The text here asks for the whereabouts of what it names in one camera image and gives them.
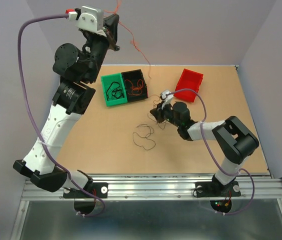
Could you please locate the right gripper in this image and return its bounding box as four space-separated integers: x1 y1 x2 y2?
149 100 181 128

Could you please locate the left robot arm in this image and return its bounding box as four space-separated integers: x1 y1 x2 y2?
13 8 120 197

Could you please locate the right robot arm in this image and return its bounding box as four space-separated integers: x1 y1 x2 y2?
150 102 259 198

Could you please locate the red plastic bin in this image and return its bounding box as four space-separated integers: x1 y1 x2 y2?
174 68 204 103

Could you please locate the black plastic bin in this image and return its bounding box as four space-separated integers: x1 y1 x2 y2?
121 69 148 103

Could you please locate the green plastic bin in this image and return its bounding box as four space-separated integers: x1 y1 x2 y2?
101 73 128 107

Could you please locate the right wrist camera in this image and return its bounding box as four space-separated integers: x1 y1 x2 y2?
160 89 174 110

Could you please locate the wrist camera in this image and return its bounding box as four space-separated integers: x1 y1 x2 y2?
160 89 174 110
65 6 106 37

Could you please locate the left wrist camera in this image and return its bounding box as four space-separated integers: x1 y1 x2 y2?
65 6 106 37

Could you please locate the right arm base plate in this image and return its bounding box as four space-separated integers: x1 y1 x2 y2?
192 181 241 198

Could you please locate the aluminium rail frame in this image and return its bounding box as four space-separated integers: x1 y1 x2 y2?
10 65 282 240

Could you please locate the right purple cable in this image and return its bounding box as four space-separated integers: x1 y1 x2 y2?
168 88 255 216

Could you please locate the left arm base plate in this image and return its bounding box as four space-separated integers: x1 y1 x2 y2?
63 182 109 199

